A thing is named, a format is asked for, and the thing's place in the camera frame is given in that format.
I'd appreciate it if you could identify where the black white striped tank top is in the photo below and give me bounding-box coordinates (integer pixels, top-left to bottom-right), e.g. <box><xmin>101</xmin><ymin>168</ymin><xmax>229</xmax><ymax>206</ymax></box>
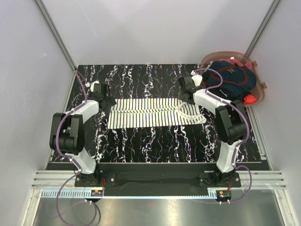
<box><xmin>108</xmin><ymin>98</ymin><xmax>206</xmax><ymax>129</ymax></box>

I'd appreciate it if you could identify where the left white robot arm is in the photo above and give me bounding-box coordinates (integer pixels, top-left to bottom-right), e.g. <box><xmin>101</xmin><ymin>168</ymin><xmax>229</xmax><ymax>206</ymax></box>
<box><xmin>49</xmin><ymin>81</ymin><xmax>116</xmax><ymax>186</ymax></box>

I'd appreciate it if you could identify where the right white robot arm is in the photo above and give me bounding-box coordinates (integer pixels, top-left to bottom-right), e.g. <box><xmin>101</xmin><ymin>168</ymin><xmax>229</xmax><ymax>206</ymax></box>
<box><xmin>178</xmin><ymin>75</ymin><xmax>250</xmax><ymax>187</ymax></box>

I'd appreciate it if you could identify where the navy tank top red trim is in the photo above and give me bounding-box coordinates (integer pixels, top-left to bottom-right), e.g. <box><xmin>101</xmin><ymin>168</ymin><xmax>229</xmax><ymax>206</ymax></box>
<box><xmin>202</xmin><ymin>61</ymin><xmax>257</xmax><ymax>102</ymax></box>

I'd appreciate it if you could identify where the orange red garment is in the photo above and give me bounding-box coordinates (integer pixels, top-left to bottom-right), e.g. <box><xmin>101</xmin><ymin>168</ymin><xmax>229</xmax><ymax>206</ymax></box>
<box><xmin>243</xmin><ymin>95</ymin><xmax>257</xmax><ymax>105</ymax></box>

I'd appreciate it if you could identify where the pink garment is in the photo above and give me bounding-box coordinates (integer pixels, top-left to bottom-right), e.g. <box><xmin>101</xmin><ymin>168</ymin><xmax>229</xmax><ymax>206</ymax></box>
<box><xmin>218</xmin><ymin>57</ymin><xmax>253</xmax><ymax>70</ymax></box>

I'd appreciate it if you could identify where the brown translucent plastic basket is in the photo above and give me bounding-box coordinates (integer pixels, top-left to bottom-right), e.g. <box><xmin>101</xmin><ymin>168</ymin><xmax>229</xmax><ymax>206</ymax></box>
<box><xmin>200</xmin><ymin>51</ymin><xmax>267</xmax><ymax>107</ymax></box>

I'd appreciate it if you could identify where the left small circuit board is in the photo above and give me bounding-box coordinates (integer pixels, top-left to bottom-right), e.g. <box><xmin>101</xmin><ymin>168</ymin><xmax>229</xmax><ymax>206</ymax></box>
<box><xmin>91</xmin><ymin>189</ymin><xmax>103</xmax><ymax>197</ymax></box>

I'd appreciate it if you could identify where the small circuit board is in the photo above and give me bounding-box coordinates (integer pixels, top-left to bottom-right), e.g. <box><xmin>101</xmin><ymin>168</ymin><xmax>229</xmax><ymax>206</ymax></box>
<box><xmin>91</xmin><ymin>189</ymin><xmax>103</xmax><ymax>197</ymax></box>
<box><xmin>217</xmin><ymin>190</ymin><xmax>232</xmax><ymax>199</ymax></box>

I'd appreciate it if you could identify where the right small circuit board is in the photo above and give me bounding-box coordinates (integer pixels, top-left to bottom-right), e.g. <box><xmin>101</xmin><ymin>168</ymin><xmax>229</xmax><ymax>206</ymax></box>
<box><xmin>217</xmin><ymin>190</ymin><xmax>232</xmax><ymax>199</ymax></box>

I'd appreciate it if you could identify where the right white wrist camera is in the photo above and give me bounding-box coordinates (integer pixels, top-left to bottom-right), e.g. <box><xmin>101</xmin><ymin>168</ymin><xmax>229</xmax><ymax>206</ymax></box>
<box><xmin>190</xmin><ymin>71</ymin><xmax>203</xmax><ymax>87</ymax></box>

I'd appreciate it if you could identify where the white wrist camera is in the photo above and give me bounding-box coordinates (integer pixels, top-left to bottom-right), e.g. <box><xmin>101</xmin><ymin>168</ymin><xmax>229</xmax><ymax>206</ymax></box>
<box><xmin>190</xmin><ymin>71</ymin><xmax>203</xmax><ymax>87</ymax></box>
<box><xmin>85</xmin><ymin>81</ymin><xmax>99</xmax><ymax>92</ymax></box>

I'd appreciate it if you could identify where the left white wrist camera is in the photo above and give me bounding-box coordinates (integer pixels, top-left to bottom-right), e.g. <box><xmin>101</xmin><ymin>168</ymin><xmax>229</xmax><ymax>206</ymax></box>
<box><xmin>85</xmin><ymin>81</ymin><xmax>99</xmax><ymax>92</ymax></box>

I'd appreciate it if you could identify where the left aluminium corner post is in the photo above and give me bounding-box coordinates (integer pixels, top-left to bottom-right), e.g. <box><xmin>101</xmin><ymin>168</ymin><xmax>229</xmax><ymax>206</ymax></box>
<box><xmin>34</xmin><ymin>0</ymin><xmax>77</xmax><ymax>71</ymax></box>

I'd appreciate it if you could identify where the aluminium corner post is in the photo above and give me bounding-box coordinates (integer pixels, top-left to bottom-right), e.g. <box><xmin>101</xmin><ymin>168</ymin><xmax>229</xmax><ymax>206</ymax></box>
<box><xmin>34</xmin><ymin>0</ymin><xmax>77</xmax><ymax>71</ymax></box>
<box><xmin>245</xmin><ymin>0</ymin><xmax>282</xmax><ymax>57</ymax></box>

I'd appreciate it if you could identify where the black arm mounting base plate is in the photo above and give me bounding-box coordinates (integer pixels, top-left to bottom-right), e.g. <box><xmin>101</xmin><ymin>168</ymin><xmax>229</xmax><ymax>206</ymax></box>
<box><xmin>46</xmin><ymin>161</ymin><xmax>242</xmax><ymax>197</ymax></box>

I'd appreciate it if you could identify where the aluminium frame rail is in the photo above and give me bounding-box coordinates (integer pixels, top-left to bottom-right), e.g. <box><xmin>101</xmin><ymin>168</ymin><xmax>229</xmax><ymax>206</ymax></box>
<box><xmin>31</xmin><ymin>170</ymin><xmax>286</xmax><ymax>189</ymax></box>

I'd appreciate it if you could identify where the right aluminium corner post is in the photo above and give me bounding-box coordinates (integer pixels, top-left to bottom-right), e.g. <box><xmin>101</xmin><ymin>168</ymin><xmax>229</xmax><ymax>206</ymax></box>
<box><xmin>245</xmin><ymin>0</ymin><xmax>282</xmax><ymax>57</ymax></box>

